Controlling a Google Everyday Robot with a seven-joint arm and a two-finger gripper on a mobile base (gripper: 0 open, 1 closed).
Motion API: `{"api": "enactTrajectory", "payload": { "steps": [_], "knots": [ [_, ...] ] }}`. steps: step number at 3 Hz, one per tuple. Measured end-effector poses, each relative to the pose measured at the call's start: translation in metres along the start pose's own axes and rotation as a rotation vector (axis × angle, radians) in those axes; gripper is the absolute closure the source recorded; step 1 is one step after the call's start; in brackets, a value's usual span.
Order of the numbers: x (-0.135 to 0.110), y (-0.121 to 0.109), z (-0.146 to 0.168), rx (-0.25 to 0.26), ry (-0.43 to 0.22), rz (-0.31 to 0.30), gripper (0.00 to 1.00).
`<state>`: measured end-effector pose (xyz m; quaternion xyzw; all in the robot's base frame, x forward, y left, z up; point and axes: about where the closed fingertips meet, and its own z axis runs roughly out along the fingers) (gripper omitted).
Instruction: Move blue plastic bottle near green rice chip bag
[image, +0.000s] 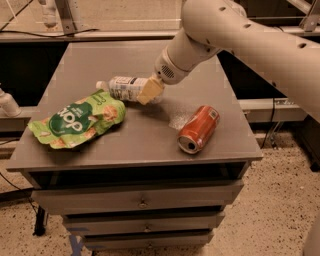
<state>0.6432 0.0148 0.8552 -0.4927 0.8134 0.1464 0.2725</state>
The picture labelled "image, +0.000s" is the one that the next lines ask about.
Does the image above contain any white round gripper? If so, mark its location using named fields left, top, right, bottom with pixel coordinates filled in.
left=137, top=29, right=219, bottom=105

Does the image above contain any clear plastic bottle blue label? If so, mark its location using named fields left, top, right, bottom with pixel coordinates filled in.
left=96, top=76, right=163, bottom=104

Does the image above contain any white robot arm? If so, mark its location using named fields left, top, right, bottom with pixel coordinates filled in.
left=138, top=0, right=320, bottom=121

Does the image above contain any green rice chip bag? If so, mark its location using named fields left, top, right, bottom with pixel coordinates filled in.
left=28, top=89, right=126, bottom=149

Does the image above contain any red soda can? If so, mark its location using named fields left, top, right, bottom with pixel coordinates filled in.
left=177, top=105, right=220, bottom=154

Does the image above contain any grey drawer cabinet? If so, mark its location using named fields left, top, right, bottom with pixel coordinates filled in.
left=6, top=38, right=264, bottom=252

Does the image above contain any top drawer knob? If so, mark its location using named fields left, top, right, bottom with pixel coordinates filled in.
left=138, top=199, right=148, bottom=209

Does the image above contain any white pipe at left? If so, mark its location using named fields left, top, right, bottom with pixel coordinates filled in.
left=0, top=88, right=21, bottom=117

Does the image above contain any black stand foot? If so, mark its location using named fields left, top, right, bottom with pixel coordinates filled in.
left=33, top=206, right=46, bottom=236

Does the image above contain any metal frame rail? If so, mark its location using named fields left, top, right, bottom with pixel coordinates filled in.
left=0, top=25, right=320, bottom=44

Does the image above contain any black cable at right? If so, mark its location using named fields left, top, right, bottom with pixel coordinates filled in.
left=259, top=98, right=277, bottom=150

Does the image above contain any black cable on rail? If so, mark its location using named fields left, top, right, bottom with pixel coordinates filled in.
left=0, top=28, right=100, bottom=39

